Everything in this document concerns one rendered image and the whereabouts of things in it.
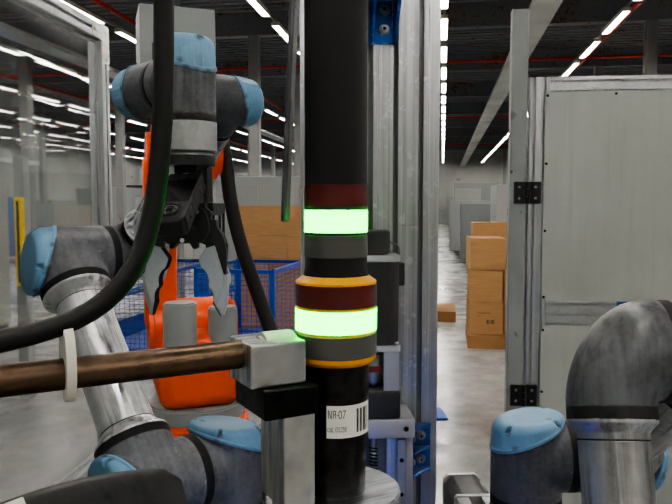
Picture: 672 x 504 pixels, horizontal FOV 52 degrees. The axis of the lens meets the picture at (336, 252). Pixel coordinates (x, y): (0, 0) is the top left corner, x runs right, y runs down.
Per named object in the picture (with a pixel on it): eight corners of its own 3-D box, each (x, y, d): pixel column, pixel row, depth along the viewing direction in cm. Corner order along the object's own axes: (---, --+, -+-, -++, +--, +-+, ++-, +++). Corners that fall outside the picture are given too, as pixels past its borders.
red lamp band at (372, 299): (318, 313, 34) (318, 288, 34) (281, 302, 38) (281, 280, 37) (392, 306, 36) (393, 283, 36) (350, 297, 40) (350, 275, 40)
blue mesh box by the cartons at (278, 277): (191, 364, 693) (190, 267, 686) (235, 340, 816) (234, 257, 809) (275, 369, 675) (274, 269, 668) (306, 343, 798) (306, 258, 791)
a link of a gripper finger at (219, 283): (250, 302, 95) (225, 240, 94) (240, 309, 89) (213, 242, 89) (229, 310, 95) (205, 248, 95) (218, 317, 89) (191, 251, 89)
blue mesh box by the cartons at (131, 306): (96, 363, 700) (93, 266, 693) (148, 338, 825) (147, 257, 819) (179, 366, 686) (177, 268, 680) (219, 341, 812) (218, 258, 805)
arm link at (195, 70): (193, 47, 96) (228, 36, 90) (194, 127, 96) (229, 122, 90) (141, 38, 90) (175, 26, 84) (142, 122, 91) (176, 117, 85)
